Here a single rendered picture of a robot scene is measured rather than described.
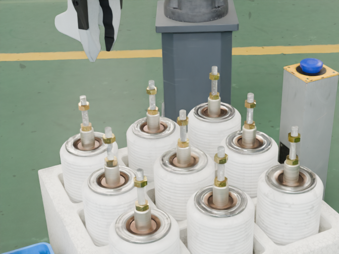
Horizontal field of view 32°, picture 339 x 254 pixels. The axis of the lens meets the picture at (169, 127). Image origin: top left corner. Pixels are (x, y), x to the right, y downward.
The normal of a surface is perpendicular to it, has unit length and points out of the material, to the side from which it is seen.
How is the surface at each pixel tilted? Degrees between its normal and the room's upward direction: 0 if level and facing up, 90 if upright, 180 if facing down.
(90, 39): 107
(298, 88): 90
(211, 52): 90
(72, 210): 0
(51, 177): 0
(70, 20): 85
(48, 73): 0
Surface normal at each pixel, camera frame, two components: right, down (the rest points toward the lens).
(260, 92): -0.04, -0.87
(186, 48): -0.01, 0.49
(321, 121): 0.42, 0.44
